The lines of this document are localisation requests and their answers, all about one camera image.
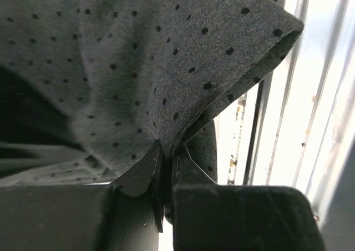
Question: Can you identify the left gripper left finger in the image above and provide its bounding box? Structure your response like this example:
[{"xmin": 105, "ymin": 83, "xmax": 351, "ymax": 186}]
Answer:
[{"xmin": 1, "ymin": 140, "xmax": 163, "ymax": 250}]

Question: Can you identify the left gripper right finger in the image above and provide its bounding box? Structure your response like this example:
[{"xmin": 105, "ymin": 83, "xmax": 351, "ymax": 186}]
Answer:
[{"xmin": 163, "ymin": 147, "xmax": 325, "ymax": 251}]

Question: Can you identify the dark grey dotted skirt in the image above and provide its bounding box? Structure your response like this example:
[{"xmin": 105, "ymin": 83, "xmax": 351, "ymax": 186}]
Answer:
[{"xmin": 1, "ymin": 0, "xmax": 303, "ymax": 186}]

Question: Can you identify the aluminium rail frame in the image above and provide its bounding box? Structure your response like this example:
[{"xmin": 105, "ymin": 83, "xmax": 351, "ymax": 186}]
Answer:
[{"xmin": 220, "ymin": 0, "xmax": 354, "ymax": 250}]

